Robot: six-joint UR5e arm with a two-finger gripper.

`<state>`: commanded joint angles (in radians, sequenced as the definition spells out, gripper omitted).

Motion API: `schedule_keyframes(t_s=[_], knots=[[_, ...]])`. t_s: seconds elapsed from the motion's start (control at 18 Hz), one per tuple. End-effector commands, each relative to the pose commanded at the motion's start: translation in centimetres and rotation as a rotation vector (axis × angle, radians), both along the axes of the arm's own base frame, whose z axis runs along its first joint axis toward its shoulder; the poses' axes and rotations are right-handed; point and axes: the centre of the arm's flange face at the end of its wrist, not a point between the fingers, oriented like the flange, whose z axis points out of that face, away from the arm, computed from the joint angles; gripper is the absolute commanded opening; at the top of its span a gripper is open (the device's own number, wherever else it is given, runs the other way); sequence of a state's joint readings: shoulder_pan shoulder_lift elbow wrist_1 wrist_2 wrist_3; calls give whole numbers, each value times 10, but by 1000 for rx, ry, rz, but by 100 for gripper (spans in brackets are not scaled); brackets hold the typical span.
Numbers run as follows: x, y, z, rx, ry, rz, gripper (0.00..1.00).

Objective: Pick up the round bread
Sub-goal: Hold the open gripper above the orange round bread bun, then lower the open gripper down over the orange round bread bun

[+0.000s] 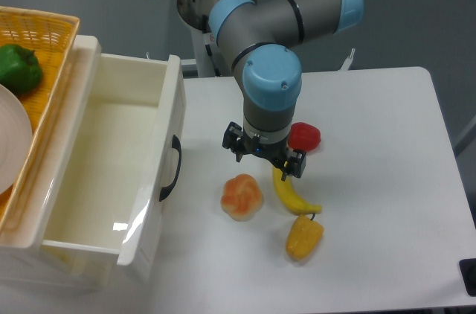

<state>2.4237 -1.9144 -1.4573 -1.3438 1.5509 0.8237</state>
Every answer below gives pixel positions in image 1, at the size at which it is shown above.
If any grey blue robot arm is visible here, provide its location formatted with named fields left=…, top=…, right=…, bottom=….
left=188, top=0, right=364, bottom=178

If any round knotted bread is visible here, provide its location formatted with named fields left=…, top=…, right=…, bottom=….
left=220, top=173, right=263, bottom=221

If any black round object table edge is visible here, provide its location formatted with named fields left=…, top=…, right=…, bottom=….
left=459, top=258, right=476, bottom=297

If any white plate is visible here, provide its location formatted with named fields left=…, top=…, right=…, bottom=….
left=0, top=86, right=33, bottom=193

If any yellow banana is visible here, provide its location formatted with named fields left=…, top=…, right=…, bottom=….
left=272, top=167, right=322, bottom=215

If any red bell pepper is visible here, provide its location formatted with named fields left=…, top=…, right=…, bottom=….
left=288, top=122, right=321, bottom=152

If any green bell pepper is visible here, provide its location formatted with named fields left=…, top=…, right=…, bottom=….
left=1, top=44, right=43, bottom=94

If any yellow woven basket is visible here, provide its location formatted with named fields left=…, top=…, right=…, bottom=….
left=1, top=6, right=80, bottom=228

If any white open drawer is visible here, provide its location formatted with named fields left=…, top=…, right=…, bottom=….
left=42, top=54, right=186, bottom=271

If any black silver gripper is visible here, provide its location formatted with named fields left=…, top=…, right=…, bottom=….
left=222, top=121, right=306, bottom=181

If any black drawer handle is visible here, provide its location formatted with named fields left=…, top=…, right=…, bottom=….
left=158, top=135, right=182, bottom=202

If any white drawer cabinet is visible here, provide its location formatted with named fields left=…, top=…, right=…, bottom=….
left=0, top=33, right=164, bottom=296

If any yellow bell pepper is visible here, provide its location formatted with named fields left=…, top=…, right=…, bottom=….
left=285, top=215, right=324, bottom=261

